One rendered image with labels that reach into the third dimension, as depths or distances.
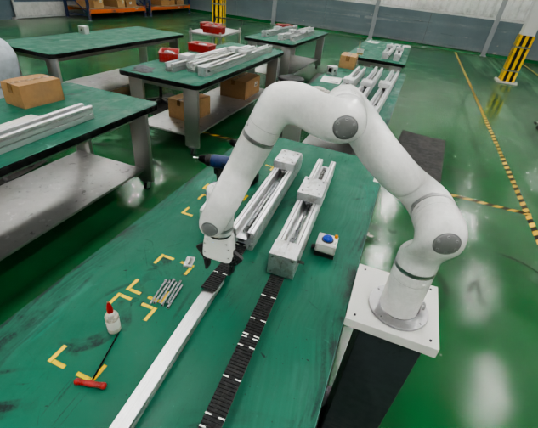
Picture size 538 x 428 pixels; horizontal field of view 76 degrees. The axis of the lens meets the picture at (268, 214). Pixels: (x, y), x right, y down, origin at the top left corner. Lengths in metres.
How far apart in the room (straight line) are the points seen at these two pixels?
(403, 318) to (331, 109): 0.71
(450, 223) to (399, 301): 0.33
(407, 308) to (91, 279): 1.03
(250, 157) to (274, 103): 0.15
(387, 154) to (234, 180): 0.39
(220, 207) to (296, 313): 0.46
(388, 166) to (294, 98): 0.28
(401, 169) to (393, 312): 0.49
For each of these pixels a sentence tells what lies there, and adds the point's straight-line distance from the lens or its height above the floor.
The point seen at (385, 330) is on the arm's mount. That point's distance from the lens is 1.18.
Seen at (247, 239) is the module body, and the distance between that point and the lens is 1.35.
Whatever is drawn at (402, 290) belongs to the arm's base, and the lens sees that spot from 1.13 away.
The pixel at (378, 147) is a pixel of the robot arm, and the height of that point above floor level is 1.36.
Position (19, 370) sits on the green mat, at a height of 0.78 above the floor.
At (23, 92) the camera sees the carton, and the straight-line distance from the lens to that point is 2.93.
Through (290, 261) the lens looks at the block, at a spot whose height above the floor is 0.86.
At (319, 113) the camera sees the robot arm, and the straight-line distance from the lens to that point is 0.79.
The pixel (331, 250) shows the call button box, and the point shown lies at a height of 0.82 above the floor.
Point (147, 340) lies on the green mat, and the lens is 1.12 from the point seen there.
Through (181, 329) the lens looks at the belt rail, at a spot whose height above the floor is 0.81.
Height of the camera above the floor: 1.68
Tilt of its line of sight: 34 degrees down
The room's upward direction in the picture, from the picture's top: 7 degrees clockwise
